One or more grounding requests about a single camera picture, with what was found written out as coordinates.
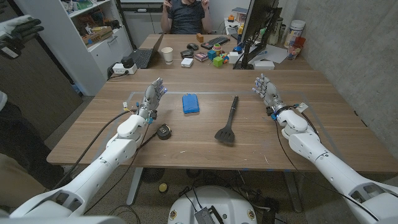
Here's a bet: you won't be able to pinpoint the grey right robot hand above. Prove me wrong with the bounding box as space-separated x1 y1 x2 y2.
252 73 284 114

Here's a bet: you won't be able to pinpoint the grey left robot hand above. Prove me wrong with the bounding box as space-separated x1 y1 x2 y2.
136 77 168 121

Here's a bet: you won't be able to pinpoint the black tape measure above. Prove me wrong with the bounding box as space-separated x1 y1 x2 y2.
136 123 172 152

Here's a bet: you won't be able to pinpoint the blue ice pack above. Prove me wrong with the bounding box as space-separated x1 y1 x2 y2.
182 93 200 114

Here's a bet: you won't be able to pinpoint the black spatula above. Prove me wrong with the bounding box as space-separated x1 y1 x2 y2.
214 95 239 144

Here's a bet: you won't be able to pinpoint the flat white box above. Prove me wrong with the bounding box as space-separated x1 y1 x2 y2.
253 60 275 70

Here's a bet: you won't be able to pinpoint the white paper sheet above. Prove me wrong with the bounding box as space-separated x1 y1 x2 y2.
248 44 289 65

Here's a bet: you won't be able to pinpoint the black monitor stand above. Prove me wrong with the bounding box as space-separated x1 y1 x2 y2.
233 7 283 70

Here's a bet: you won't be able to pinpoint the black laptop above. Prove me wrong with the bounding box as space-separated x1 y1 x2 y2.
129 30 165 69

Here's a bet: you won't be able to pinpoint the black power adapter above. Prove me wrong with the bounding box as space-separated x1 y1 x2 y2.
121 56 135 69

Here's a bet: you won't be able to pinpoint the white power strip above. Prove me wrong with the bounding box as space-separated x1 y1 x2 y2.
112 63 138 75

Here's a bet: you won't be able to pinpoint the white paper cup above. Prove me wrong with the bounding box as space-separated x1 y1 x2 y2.
160 47 174 65

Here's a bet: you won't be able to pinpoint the red plastic cup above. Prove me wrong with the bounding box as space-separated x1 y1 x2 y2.
287 36 307 60

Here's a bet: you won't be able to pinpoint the white canister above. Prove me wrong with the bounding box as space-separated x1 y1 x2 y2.
284 19 306 49

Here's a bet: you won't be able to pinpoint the black keyboard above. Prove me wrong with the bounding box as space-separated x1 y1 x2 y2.
200 35 231 50

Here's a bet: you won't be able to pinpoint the black round fan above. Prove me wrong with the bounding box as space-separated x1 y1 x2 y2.
141 167 165 184

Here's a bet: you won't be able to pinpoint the black computer monitor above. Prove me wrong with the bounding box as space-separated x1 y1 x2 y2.
241 0 280 44

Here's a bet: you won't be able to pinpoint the white shelf cabinet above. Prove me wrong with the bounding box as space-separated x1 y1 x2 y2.
14 0 134 96

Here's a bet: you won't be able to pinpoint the seated person dark t-shirt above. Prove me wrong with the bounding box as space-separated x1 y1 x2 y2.
160 0 213 35

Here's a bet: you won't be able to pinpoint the grey table leg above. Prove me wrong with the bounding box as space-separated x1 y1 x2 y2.
283 171 303 213
126 167 144 206

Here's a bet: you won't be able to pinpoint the white robot torso base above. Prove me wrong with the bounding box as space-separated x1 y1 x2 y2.
167 185 258 224

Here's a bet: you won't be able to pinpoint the grey electronics box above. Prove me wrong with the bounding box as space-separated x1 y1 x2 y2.
194 207 224 224

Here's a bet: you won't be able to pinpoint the standing person dark trousers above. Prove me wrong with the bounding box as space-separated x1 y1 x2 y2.
0 90 68 190

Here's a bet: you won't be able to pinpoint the black and white tracking glove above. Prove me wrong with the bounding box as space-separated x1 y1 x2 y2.
0 14 45 60

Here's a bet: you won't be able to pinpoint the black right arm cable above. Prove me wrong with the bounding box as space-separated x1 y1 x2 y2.
273 104 380 222

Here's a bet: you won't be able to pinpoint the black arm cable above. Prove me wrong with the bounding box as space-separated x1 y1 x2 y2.
273 104 380 222
51 108 139 190

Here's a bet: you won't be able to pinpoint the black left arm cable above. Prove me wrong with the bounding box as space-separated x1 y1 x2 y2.
51 108 139 190

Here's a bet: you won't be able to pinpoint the black floor cable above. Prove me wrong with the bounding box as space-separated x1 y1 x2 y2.
108 204 141 224

